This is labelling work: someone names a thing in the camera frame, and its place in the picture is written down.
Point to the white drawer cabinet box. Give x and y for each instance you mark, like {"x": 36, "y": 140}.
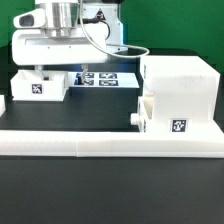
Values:
{"x": 185, "y": 91}

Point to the white drawer tray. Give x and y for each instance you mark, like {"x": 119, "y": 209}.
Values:
{"x": 28, "y": 85}
{"x": 143, "y": 117}

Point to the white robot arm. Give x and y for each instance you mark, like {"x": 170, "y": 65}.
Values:
{"x": 60, "y": 32}

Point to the white front drawer tray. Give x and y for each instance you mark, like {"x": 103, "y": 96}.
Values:
{"x": 143, "y": 117}

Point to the white marker tag plate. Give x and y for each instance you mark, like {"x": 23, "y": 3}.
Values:
{"x": 104, "y": 80}

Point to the white L-shaped fence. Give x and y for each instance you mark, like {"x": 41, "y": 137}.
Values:
{"x": 45, "y": 129}

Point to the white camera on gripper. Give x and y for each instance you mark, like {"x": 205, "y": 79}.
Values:
{"x": 32, "y": 19}

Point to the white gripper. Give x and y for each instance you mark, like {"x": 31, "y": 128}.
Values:
{"x": 33, "y": 47}

